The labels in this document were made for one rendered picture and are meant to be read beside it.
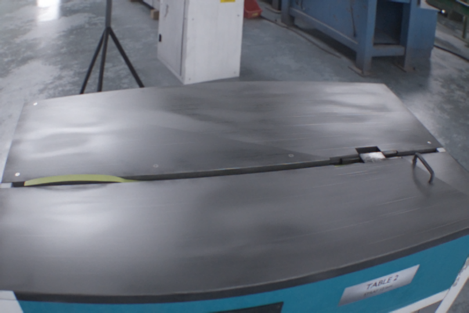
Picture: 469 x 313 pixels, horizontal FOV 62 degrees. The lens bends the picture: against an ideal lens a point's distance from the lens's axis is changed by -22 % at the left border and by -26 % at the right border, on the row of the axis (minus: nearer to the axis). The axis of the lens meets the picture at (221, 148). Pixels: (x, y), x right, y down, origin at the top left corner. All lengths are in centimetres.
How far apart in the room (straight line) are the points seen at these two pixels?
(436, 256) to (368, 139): 31
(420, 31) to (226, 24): 200
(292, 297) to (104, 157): 39
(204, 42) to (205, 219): 211
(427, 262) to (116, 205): 52
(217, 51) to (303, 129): 192
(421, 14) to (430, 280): 339
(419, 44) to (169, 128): 345
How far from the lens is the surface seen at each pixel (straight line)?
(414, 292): 84
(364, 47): 329
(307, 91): 107
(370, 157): 87
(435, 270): 83
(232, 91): 102
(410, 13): 361
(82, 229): 67
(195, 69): 278
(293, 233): 67
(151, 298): 58
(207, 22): 270
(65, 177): 75
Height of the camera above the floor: 117
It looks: 32 degrees down
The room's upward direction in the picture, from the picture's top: 4 degrees clockwise
